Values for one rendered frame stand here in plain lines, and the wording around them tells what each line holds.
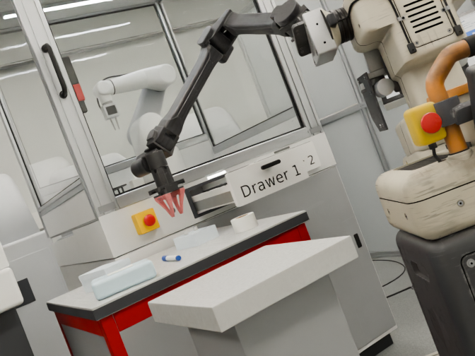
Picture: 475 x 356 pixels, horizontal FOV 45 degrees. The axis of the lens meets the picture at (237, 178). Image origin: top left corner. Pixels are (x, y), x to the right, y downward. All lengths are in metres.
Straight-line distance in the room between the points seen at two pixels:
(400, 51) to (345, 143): 2.58
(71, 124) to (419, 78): 1.12
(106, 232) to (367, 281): 1.11
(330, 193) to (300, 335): 1.47
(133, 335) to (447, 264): 0.70
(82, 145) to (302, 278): 1.21
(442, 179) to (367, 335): 1.49
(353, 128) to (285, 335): 3.00
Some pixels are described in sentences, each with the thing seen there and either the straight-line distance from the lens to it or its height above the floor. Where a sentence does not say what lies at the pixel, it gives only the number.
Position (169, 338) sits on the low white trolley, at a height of 0.62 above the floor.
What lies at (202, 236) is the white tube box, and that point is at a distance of 1.69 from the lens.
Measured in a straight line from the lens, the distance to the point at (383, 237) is 4.01.
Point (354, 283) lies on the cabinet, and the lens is 2.41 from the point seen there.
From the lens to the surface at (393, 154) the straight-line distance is 3.68.
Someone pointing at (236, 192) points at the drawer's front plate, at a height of 0.86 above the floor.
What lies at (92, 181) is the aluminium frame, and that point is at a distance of 1.95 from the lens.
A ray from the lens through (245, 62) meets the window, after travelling 2.32.
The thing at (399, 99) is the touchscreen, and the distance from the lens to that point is 2.39.
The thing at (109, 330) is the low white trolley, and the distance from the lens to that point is 1.33.
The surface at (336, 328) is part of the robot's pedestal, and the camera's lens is 0.99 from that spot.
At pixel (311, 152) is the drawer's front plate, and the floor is 0.89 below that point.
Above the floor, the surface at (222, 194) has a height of 0.87.
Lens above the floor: 0.93
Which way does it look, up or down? 1 degrees down
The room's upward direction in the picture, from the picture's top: 21 degrees counter-clockwise
